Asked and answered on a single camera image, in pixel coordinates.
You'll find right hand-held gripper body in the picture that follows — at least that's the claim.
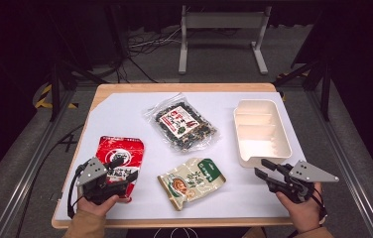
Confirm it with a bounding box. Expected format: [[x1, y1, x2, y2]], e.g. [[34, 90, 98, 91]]
[[267, 160, 340, 204]]

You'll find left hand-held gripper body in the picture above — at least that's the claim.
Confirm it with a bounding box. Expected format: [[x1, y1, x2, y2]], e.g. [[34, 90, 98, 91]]
[[74, 157, 133, 206]]

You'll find red snack packet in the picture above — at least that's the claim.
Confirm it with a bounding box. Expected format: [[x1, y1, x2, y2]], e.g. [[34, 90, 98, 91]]
[[94, 135, 145, 203]]

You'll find white compartment box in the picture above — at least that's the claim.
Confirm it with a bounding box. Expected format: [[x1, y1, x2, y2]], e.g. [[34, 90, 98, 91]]
[[233, 98, 293, 169]]

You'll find beige and green snack packet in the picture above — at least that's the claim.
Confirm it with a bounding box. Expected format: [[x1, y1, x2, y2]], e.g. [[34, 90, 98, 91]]
[[157, 157, 227, 212]]

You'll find person's left hand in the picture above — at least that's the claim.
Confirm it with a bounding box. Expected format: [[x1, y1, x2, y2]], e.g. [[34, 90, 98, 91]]
[[76, 193, 132, 218]]

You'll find person's right hand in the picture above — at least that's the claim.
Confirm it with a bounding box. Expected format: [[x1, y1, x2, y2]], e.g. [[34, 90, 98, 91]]
[[275, 181, 324, 234]]

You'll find clear bag of dark dried food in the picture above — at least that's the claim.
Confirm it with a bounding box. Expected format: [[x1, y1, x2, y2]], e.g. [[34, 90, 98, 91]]
[[143, 92, 220, 154]]

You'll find black metal stand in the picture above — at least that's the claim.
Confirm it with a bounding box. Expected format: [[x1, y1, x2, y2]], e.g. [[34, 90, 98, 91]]
[[47, 49, 109, 122], [273, 49, 333, 122]]

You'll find yellow and black floor tape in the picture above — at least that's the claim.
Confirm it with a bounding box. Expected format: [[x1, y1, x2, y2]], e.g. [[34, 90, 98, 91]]
[[35, 83, 78, 110]]

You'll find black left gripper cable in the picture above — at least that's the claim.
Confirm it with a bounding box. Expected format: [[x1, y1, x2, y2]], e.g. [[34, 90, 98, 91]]
[[66, 164, 86, 220]]

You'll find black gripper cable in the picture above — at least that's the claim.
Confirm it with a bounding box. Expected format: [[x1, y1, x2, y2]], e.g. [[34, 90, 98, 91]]
[[66, 164, 86, 220], [310, 187, 328, 226]]

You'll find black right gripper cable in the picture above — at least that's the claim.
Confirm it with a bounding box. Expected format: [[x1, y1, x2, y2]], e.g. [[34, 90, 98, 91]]
[[310, 187, 328, 226]]

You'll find aluminium rail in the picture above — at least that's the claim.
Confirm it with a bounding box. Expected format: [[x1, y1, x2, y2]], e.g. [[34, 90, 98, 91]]
[[0, 88, 76, 238], [307, 88, 373, 238]]

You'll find black floor cable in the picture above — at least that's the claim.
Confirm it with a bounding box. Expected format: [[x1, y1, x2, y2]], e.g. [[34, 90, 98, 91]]
[[15, 123, 86, 238]]

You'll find thin white cable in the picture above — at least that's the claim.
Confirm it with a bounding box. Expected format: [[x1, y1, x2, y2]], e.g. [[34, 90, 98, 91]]
[[153, 227, 202, 238]]

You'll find bundle of floor cables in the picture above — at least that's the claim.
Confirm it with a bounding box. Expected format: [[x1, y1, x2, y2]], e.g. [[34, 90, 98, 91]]
[[126, 28, 183, 83]]

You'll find white metal desk frame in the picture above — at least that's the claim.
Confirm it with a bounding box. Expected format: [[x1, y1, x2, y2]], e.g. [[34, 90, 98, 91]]
[[178, 4, 273, 75]]

